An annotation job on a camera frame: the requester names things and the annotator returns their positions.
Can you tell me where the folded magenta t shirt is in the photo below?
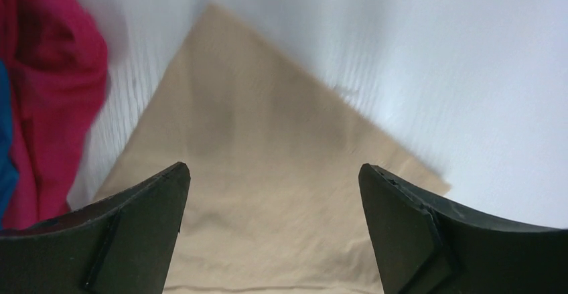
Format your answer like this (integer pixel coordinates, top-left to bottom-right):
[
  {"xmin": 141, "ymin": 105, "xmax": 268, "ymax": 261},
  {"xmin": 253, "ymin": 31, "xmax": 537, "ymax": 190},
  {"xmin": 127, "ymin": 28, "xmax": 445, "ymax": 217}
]
[{"xmin": 1, "ymin": 0, "xmax": 108, "ymax": 229}]

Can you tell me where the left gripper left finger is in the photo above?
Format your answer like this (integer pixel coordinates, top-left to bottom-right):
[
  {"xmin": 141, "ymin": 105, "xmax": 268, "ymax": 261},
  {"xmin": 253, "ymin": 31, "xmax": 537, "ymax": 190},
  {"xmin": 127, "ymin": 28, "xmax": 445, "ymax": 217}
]
[{"xmin": 1, "ymin": 162, "xmax": 190, "ymax": 293}]

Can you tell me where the folded blue t shirt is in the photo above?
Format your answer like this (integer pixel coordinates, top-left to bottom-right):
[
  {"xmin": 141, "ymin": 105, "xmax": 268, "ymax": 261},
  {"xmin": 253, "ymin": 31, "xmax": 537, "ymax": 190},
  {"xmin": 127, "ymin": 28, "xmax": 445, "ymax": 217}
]
[{"xmin": 1, "ymin": 61, "xmax": 19, "ymax": 220}]

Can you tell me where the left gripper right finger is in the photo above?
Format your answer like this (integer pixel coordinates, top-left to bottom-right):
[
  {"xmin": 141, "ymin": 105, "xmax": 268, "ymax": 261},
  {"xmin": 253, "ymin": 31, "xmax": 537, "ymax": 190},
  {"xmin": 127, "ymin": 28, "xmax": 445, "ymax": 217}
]
[{"xmin": 358, "ymin": 164, "xmax": 567, "ymax": 293}]

